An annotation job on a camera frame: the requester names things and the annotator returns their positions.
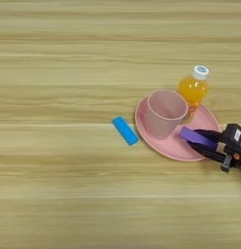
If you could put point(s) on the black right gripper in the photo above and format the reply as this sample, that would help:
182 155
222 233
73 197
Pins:
237 157

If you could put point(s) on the purple rectangular block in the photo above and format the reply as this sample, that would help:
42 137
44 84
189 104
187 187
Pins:
197 137

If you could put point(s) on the pink plastic cup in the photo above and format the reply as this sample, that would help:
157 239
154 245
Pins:
164 124

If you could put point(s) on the blue rectangular block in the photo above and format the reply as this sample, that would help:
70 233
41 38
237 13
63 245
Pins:
125 130

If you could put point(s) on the small black box white label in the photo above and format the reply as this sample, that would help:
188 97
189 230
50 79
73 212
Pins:
235 134

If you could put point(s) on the pink round plate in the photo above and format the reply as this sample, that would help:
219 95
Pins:
177 149

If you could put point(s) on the orange juice bottle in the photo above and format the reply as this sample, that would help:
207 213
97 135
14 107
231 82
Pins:
193 89

